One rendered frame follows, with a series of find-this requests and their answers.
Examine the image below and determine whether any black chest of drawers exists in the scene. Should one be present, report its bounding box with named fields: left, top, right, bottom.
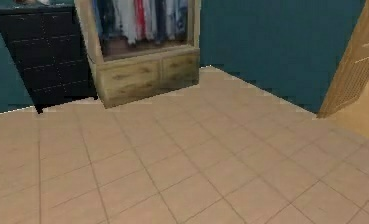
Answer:
left=0, top=3, right=99, bottom=115

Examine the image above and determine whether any light wooden room door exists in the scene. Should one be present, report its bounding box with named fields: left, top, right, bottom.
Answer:
left=316, top=0, right=369, bottom=119

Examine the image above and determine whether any light wooden wardrobe with clothes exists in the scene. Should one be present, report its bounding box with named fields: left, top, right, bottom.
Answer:
left=74, top=0, right=202, bottom=110

